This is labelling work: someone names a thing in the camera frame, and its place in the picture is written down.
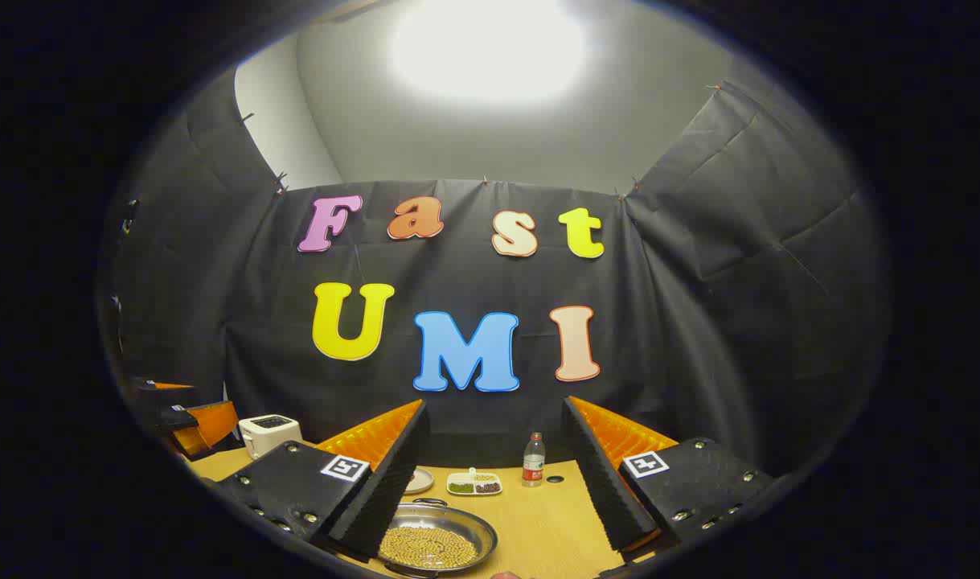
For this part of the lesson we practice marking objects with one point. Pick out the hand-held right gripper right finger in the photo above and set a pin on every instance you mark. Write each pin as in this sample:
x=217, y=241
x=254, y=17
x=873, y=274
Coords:
x=610, y=498

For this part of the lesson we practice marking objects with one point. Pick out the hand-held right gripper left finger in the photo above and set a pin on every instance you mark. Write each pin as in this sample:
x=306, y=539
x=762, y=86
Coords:
x=385, y=490

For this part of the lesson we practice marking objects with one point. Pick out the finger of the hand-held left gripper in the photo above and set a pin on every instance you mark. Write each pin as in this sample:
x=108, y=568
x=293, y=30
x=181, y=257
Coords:
x=164, y=386
x=212, y=422

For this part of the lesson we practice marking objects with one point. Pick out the white round plate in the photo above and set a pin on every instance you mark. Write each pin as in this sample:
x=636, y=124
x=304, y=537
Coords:
x=420, y=481

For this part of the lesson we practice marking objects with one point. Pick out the white toaster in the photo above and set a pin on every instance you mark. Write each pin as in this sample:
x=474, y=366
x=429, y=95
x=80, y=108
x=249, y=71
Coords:
x=268, y=434

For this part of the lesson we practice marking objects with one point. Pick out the pile of yellow soybeans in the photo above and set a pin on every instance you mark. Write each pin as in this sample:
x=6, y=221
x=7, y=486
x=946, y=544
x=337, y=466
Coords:
x=425, y=548

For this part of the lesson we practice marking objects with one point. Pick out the clear bottle with red label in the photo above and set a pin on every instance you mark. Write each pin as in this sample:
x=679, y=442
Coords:
x=533, y=466

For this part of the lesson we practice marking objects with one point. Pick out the white divided dish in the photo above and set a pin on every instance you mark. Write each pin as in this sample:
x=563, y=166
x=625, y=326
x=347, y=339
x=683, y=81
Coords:
x=473, y=486

